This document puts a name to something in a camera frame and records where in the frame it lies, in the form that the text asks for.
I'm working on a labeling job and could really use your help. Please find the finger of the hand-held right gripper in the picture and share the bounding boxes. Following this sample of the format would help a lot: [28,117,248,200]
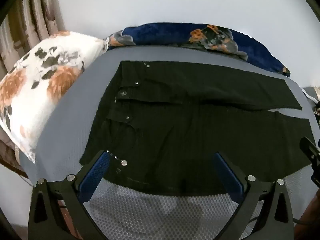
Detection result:
[299,136,320,188]

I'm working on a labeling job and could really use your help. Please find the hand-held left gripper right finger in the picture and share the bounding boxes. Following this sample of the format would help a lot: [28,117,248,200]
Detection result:
[214,151,294,240]

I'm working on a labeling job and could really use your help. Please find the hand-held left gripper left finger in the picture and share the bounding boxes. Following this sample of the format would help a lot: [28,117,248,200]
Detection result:
[28,150,112,240]

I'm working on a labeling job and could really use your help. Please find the black pants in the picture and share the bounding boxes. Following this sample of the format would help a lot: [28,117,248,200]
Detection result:
[79,60,317,197]

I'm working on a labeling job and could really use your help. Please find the person's right forearm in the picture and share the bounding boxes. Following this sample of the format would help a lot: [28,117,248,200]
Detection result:
[294,187,320,240]

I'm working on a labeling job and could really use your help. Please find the grey bed sheet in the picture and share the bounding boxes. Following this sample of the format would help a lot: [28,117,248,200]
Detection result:
[19,46,320,240]

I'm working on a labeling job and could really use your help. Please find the white floral pillow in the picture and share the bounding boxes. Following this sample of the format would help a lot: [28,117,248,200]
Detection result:
[0,31,108,164]

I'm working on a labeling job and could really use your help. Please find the navy floral blanket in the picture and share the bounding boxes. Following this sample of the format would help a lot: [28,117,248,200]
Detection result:
[107,22,292,78]

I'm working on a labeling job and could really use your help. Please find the beige patterned curtain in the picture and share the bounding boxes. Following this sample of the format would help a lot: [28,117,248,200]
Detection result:
[0,0,67,68]

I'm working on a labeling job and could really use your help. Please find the grey cloth with white cord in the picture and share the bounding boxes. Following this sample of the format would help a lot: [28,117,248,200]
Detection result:
[302,86,320,120]

